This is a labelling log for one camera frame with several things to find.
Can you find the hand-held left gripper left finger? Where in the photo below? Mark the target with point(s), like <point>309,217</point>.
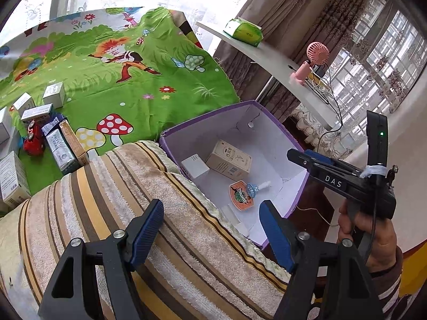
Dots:
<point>148,230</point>

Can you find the person's right hand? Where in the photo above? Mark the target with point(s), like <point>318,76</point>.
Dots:
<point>383,243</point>

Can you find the striped beige towel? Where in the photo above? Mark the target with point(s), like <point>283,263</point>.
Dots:
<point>110,200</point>

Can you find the person's right forearm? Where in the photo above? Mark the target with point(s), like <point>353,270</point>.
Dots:
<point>387,293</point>

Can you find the large white pink box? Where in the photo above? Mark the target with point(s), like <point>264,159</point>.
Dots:
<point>6,128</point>

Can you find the beige carton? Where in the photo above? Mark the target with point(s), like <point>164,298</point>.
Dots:
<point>228,161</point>

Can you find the blue white packet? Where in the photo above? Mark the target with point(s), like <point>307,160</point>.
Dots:
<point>55,122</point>

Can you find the small blue white toy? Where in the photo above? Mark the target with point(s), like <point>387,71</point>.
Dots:
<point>255,188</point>

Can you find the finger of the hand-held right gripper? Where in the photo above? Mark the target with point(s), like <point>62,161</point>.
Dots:
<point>320,156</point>
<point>328,178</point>

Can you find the orange round badge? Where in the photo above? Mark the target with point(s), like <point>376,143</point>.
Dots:
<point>241,198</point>

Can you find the white cube box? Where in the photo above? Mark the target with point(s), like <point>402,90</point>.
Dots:
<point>23,104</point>

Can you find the flat white plastic piece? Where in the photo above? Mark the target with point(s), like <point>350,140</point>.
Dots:
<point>235,220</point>

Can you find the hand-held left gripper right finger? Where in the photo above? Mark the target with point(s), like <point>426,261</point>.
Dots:
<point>275,236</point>

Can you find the small plain white box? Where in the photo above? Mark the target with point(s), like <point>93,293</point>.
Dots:
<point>195,167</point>

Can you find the green cartoon printed cloth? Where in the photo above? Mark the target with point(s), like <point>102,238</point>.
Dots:
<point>133,83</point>

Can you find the brown patterned curtain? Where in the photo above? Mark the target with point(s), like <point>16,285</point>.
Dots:
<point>283,6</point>

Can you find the teal white box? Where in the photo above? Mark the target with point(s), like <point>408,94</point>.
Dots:
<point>61,150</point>

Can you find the red toy car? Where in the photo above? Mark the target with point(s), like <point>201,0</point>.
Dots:
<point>33,140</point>

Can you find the brown carton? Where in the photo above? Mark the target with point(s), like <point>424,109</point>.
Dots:
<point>75,141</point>

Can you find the white box blue print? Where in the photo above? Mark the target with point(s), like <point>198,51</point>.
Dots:
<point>11,176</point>

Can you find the green tissue pack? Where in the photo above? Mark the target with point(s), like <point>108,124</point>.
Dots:
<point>243,31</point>

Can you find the purple cardboard box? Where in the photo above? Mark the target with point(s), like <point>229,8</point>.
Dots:
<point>216,130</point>

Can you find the pink handheld fan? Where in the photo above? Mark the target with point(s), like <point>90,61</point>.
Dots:
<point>317,53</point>

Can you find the long green white box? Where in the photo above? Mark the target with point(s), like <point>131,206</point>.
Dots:
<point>36,113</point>

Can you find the small silver top box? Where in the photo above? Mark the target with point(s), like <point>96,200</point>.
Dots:
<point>53,94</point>

